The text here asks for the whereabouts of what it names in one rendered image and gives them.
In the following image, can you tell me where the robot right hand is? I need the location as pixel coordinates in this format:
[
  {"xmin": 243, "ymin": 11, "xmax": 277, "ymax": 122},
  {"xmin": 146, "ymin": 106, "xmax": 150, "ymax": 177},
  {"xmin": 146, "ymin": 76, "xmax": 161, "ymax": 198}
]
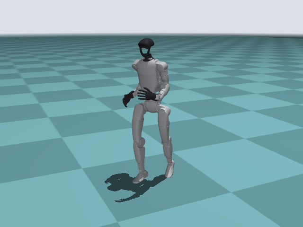
[{"xmin": 122, "ymin": 91, "xmax": 134, "ymax": 107}]

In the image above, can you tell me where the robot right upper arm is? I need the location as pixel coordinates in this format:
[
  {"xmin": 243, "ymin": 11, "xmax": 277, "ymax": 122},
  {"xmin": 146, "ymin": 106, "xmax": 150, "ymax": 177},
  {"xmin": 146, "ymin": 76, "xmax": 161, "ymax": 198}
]
[{"xmin": 132, "ymin": 60, "xmax": 138, "ymax": 71}]

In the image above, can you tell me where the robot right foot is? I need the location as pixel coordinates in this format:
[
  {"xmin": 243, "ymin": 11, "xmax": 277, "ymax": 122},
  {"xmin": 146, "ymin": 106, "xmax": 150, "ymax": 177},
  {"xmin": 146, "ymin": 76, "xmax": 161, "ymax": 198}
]
[{"xmin": 133, "ymin": 170, "xmax": 148, "ymax": 183}]

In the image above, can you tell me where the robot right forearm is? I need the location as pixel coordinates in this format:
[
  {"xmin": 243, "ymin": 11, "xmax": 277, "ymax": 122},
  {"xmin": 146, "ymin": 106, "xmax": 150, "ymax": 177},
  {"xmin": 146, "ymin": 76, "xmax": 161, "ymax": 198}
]
[{"xmin": 133, "ymin": 83, "xmax": 141, "ymax": 97}]

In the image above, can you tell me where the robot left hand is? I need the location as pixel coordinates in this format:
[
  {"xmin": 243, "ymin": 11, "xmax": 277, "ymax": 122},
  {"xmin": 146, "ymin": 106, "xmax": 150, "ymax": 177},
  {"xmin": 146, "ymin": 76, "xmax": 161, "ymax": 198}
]
[{"xmin": 138, "ymin": 87, "xmax": 158, "ymax": 101}]

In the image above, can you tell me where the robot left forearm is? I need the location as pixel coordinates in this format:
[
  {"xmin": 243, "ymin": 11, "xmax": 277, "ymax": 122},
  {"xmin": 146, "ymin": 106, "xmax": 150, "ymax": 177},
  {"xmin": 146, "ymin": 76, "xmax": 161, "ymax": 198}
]
[{"xmin": 155, "ymin": 84, "xmax": 170, "ymax": 101}]

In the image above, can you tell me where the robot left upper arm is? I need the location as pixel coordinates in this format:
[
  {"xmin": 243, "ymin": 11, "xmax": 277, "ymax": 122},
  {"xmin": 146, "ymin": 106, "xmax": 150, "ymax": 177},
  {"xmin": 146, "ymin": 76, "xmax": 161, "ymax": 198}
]
[{"xmin": 155, "ymin": 61, "xmax": 169, "ymax": 89}]

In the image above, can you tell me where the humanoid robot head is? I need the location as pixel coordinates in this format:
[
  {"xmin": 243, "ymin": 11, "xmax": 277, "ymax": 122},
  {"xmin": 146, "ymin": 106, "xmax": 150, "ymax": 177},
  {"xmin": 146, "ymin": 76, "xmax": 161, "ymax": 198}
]
[{"xmin": 138, "ymin": 38, "xmax": 154, "ymax": 61}]

